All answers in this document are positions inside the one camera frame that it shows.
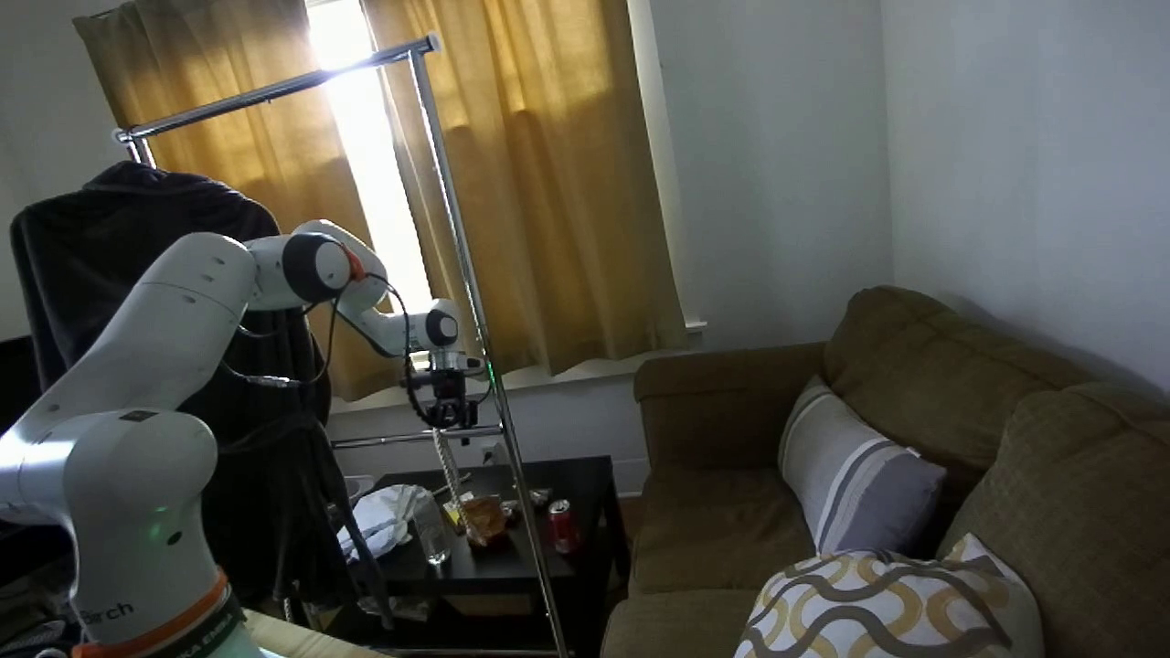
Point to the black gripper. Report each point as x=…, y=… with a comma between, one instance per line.
x=439, y=389

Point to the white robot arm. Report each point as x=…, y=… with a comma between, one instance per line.
x=120, y=461

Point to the orange snack bag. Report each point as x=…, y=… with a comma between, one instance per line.
x=485, y=516

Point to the white cloth on table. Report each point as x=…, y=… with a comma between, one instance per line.
x=386, y=513

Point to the red soda can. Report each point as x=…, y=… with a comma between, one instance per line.
x=564, y=527

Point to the black coffee table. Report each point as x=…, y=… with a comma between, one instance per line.
x=488, y=602

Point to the black hanging garment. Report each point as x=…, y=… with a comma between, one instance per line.
x=253, y=379

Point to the mustard yellow curtain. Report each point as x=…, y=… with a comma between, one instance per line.
x=542, y=127

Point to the chrome clothes rack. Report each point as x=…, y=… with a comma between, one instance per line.
x=496, y=414

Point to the grey striped pillow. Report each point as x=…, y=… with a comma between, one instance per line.
x=859, y=488

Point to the yellow wave pattern pillow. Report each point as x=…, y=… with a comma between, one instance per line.
x=853, y=606

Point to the brown fabric sofa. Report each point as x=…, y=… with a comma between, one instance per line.
x=1057, y=471

